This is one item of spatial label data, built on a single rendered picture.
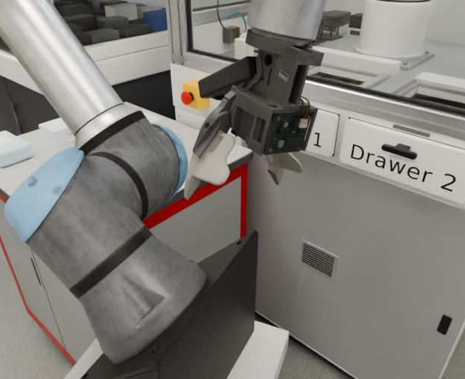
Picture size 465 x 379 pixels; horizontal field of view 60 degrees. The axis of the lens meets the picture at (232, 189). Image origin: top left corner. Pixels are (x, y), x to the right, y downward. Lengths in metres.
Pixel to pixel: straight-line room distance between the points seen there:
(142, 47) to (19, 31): 1.13
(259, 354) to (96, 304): 0.28
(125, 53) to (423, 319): 1.34
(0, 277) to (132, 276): 1.67
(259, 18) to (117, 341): 0.37
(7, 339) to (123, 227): 1.39
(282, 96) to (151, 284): 0.25
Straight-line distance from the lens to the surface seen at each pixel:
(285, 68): 0.43
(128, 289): 0.47
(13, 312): 1.93
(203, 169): 0.47
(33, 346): 1.77
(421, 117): 0.95
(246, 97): 0.45
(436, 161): 0.94
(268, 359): 0.65
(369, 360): 1.41
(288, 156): 0.52
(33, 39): 0.62
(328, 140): 1.03
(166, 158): 0.59
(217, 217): 1.19
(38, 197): 0.48
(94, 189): 0.49
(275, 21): 0.43
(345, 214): 1.12
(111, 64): 1.65
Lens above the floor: 1.29
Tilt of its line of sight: 32 degrees down
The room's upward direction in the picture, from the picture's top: straight up
